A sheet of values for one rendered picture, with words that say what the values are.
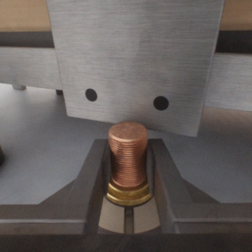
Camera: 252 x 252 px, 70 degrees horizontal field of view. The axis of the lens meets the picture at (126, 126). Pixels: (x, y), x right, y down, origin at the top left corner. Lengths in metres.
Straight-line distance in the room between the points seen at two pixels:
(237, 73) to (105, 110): 0.12
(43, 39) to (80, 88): 0.16
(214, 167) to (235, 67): 0.17
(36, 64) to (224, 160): 0.31
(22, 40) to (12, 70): 0.06
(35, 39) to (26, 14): 0.03
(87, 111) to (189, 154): 0.21
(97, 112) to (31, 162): 0.20
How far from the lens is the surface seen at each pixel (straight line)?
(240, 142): 0.40
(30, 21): 0.32
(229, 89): 0.19
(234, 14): 0.23
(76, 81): 0.16
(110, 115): 0.16
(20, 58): 0.28
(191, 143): 0.36
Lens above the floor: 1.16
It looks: 29 degrees up
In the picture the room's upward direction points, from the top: 179 degrees clockwise
